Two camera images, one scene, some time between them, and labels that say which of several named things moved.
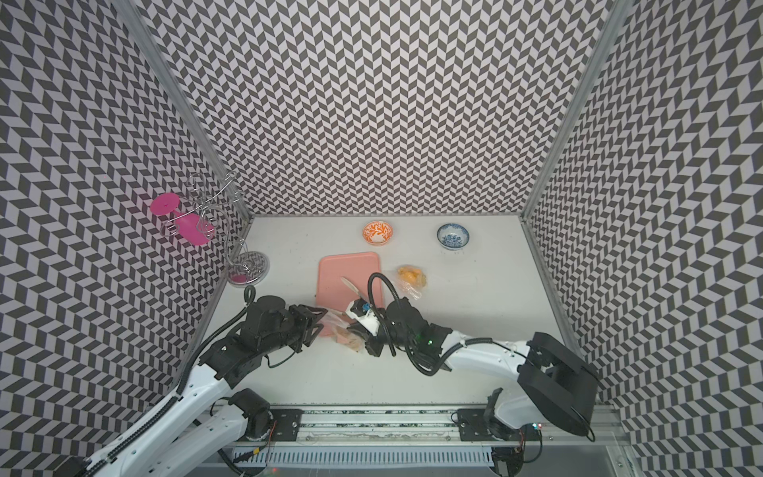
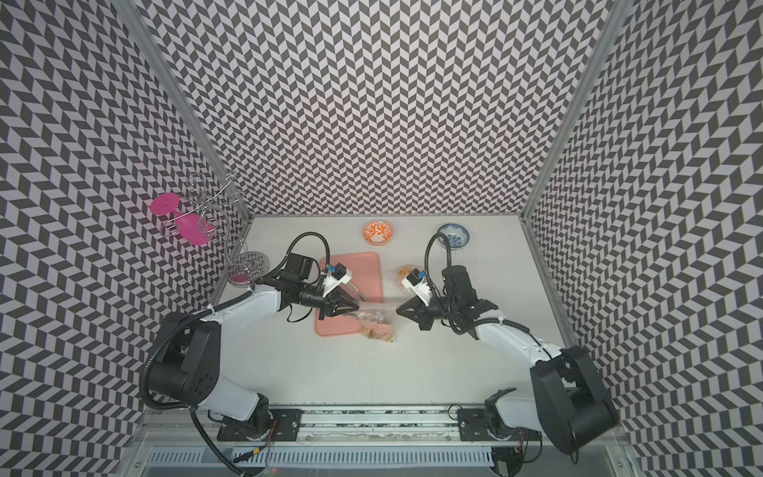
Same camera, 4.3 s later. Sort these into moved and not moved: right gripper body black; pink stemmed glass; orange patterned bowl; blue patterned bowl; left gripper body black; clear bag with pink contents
Moved: left gripper body black; right gripper body black; clear bag with pink contents
Not moved: pink stemmed glass; orange patterned bowl; blue patterned bowl
